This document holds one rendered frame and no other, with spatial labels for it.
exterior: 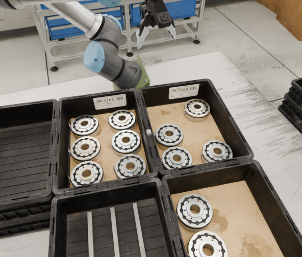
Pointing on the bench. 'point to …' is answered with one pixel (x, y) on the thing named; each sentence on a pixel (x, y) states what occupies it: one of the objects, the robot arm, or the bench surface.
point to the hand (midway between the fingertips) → (157, 46)
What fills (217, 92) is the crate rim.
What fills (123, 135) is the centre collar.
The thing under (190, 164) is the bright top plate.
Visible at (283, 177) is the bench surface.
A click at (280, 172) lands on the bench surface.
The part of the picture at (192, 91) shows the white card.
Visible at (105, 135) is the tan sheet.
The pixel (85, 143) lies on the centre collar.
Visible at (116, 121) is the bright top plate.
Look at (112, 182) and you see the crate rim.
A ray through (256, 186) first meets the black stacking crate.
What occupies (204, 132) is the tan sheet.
